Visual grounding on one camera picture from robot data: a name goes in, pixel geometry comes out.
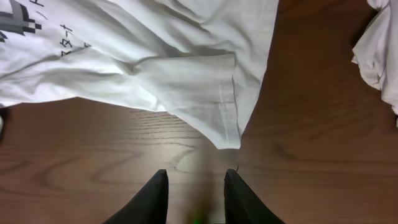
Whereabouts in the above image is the crumpled white garment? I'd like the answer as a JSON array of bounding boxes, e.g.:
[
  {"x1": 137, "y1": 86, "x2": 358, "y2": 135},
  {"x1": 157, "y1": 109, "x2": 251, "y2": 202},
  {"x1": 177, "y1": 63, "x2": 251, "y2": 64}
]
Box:
[{"x1": 352, "y1": 0, "x2": 397, "y2": 114}]

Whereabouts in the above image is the white printed t-shirt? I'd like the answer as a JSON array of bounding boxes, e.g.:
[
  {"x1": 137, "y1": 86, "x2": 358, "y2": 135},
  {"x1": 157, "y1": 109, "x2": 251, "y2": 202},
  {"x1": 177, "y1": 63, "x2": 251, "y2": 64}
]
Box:
[{"x1": 1, "y1": 0, "x2": 278, "y2": 149}]

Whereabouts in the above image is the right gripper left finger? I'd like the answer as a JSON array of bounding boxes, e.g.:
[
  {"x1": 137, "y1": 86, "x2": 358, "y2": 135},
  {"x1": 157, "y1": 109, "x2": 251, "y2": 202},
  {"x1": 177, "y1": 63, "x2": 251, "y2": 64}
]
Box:
[{"x1": 104, "y1": 169, "x2": 169, "y2": 224}]

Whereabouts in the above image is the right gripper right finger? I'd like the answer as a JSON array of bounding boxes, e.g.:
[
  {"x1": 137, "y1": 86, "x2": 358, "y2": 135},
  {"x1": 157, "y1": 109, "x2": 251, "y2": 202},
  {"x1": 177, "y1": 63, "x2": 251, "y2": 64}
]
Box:
[{"x1": 224, "y1": 169, "x2": 284, "y2": 224}]

